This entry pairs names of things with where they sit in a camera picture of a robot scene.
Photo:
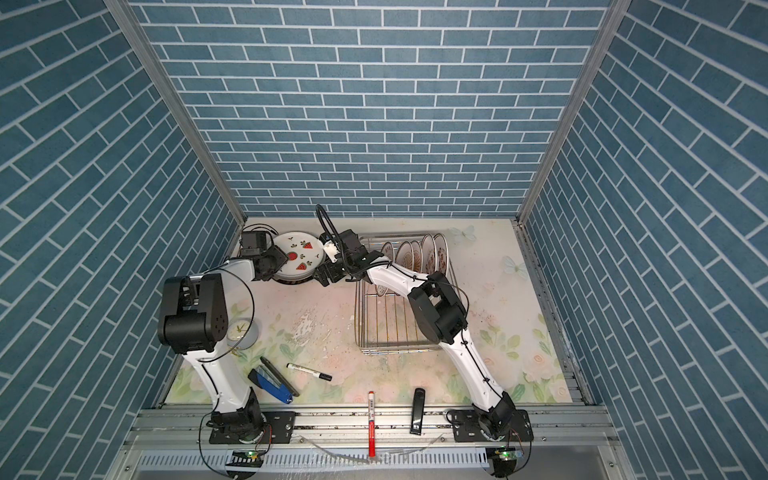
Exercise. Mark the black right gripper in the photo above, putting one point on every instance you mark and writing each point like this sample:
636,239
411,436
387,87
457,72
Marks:
330,267

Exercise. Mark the watermelon print plate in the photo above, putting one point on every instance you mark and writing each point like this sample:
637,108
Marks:
300,247

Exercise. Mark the dark mosaic rim plate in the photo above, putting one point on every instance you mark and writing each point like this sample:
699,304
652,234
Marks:
295,273

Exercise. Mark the red rim white plate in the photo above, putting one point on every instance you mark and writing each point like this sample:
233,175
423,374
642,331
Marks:
428,254

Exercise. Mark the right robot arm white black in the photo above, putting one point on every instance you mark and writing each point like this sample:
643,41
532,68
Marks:
440,315

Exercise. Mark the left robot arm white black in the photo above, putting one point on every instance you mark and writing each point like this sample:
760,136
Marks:
194,323

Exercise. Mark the sunburst red text plate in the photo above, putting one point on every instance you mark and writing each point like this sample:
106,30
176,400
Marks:
387,249

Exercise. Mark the black white marker pen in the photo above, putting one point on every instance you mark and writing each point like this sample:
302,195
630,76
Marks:
312,372

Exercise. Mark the small white desk clock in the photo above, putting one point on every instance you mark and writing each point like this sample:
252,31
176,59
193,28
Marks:
242,333

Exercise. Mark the blue stapler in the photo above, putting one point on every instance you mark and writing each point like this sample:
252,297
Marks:
268,378

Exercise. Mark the red white pen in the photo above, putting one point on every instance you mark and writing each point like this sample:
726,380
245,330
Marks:
371,425

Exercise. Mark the black rectangular remote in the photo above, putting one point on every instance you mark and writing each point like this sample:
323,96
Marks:
417,412

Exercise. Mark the metal wire dish rack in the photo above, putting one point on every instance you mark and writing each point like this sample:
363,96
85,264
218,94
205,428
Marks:
384,321

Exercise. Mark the white cable comb strip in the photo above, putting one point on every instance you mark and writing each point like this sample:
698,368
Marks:
307,460

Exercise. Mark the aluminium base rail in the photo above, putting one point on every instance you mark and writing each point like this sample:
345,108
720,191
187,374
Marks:
182,427

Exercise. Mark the aluminium corner post left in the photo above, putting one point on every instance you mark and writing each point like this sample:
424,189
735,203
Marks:
129,25

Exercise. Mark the aluminium corner post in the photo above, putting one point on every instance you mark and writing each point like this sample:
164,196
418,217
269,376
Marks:
605,35
129,25

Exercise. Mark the aluminium corner post right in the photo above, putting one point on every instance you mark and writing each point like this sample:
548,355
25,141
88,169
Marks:
605,35

